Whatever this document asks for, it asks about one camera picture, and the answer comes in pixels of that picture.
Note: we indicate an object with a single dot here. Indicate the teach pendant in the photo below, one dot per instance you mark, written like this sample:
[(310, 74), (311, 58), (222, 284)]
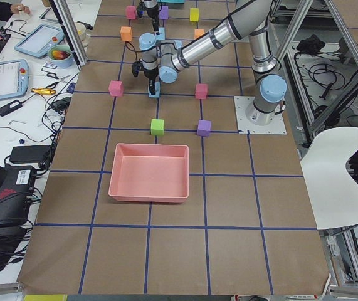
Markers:
[(40, 40), (14, 78)]

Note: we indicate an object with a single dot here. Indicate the beige bowl with lemon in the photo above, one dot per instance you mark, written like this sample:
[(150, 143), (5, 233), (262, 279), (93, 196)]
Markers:
[(81, 30)]

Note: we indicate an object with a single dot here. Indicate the pink plastic tray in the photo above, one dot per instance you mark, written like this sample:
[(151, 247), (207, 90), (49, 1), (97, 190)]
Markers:
[(150, 173)]

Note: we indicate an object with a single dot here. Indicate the orange block table edge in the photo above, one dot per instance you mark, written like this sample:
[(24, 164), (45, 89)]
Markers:
[(126, 33)]

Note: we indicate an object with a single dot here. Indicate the teach pendant far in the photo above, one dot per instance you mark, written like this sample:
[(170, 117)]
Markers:
[(40, 40)]

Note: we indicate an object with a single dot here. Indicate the black power adapter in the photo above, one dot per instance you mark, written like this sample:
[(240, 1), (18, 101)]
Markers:
[(29, 154)]

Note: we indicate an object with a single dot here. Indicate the teach pendant near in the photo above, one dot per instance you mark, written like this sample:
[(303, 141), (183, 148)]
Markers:
[(14, 78)]

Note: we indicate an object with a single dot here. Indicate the pink block table edge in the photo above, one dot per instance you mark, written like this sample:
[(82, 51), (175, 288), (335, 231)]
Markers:
[(116, 88)]

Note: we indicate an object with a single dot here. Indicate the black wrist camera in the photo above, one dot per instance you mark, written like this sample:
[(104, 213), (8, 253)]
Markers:
[(136, 68)]

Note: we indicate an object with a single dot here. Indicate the white chair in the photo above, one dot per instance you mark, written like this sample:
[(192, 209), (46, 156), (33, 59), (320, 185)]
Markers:
[(332, 191)]

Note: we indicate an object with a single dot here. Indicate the scissors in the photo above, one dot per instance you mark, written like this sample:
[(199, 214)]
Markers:
[(53, 85)]

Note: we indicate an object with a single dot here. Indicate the pink block near base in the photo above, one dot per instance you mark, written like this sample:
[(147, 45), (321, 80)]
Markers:
[(201, 91)]

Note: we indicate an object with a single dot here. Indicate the green block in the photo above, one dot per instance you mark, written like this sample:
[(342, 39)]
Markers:
[(157, 127)]

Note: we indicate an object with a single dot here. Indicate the gold cylinder tool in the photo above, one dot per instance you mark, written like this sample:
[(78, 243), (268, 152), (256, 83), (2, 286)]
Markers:
[(44, 91)]

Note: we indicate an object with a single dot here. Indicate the aluminium frame post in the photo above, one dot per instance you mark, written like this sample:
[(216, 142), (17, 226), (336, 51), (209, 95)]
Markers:
[(65, 20)]

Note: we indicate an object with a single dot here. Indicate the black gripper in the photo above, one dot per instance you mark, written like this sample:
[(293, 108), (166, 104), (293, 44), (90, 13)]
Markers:
[(152, 13), (150, 75)]

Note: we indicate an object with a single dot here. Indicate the yellow block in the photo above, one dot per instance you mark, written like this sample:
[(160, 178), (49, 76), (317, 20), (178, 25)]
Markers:
[(194, 15)]

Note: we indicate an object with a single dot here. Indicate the light blue block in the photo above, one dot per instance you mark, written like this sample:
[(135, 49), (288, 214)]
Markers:
[(156, 92), (160, 34)]

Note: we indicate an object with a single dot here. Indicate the orange block inner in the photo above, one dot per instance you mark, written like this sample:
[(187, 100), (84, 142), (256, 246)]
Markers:
[(198, 33)]

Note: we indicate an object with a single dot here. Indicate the blue bowl with fruit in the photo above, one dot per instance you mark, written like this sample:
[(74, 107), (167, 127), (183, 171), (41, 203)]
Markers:
[(61, 56)]

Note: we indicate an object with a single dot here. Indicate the purple block near pink tray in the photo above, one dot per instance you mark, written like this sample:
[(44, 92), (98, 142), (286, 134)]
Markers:
[(204, 128)]

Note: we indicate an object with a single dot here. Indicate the far pink block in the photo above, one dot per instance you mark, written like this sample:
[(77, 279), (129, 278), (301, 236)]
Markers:
[(131, 12)]

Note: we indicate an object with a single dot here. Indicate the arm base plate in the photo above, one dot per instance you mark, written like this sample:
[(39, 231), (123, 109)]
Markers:
[(252, 121)]

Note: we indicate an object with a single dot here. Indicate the far purple block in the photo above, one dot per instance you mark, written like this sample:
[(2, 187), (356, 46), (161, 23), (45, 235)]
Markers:
[(164, 13)]

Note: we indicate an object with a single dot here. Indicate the black remote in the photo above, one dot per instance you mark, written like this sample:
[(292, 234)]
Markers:
[(10, 107)]

